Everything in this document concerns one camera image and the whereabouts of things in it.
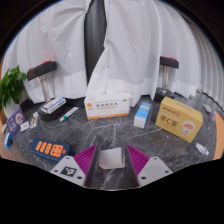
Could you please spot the purple carton box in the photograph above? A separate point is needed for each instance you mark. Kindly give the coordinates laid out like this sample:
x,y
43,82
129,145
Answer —
x,y
15,121

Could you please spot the black stool red-topped seat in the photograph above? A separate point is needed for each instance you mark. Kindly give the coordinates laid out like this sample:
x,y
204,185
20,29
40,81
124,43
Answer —
x,y
169,62
41,70

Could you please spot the white flat packet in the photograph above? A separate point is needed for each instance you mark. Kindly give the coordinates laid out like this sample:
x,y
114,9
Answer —
x,y
25,126

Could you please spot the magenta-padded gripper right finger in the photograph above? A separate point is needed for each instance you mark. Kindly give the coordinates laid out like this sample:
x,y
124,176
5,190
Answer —
x,y
155,168

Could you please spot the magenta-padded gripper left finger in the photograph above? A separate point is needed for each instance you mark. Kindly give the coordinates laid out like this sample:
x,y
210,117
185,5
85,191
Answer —
x,y
68,170

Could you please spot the white and blue flat box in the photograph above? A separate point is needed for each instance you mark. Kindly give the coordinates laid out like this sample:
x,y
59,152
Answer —
x,y
53,105

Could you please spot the small white sachet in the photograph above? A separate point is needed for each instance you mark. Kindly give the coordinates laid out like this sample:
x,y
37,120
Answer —
x,y
202,148

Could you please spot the white card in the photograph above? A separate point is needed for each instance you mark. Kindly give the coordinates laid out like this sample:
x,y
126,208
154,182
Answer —
x,y
35,114

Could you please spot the green potted plant white pot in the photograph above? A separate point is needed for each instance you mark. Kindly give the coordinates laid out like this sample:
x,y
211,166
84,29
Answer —
x,y
11,83

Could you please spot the pale pleated curtain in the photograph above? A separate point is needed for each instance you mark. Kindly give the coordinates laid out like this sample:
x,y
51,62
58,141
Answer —
x,y
210,66

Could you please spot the white curtain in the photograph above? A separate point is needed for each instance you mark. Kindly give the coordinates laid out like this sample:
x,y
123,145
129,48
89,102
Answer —
x,y
143,43
50,33

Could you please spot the blister pack orange pills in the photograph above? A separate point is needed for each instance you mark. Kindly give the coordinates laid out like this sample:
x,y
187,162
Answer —
x,y
33,123

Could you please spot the yellow carton box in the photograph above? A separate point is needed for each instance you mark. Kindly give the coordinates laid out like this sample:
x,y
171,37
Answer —
x,y
178,120

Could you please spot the white box with orange stripe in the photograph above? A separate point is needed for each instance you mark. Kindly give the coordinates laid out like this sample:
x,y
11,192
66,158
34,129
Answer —
x,y
107,106

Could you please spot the white charger block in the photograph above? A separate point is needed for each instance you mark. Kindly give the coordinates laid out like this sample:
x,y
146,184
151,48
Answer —
x,y
112,158

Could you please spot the small white packet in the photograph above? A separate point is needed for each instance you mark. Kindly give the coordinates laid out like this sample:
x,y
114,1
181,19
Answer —
x,y
206,107

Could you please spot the small blue and white box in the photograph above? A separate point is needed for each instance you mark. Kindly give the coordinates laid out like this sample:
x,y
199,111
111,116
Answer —
x,y
142,115

